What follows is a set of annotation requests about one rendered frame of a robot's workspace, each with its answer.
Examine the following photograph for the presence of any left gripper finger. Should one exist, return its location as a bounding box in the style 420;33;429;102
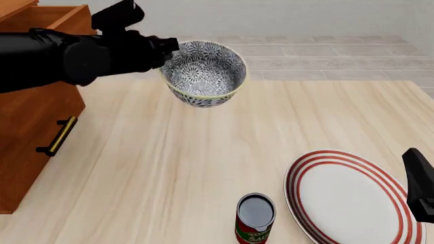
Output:
151;49;172;70
154;37;180;52

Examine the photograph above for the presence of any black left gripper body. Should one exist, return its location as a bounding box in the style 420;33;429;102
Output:
101;29;161;75

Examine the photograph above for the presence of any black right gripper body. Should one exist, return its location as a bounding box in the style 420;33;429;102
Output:
406;197;434;225

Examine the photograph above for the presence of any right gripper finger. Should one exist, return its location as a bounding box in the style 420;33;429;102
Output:
401;147;434;203

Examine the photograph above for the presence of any patterned black and white bowl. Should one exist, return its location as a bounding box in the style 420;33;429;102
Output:
158;40;249;109

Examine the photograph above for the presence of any wooden cabinet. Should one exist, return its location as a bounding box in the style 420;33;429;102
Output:
0;0;98;215

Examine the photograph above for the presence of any open wooden drawer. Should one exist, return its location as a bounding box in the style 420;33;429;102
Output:
0;4;98;36

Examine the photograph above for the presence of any white plate with red rings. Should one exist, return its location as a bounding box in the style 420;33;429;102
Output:
283;148;428;244

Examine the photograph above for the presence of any closed wooden drawer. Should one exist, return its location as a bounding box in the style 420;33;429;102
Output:
0;81;87;215

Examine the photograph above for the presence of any red tomato sauce tin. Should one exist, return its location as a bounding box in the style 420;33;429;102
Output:
234;192;277;244

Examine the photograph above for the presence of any brass and black drawer handle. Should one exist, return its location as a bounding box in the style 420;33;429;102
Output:
35;115;79;157

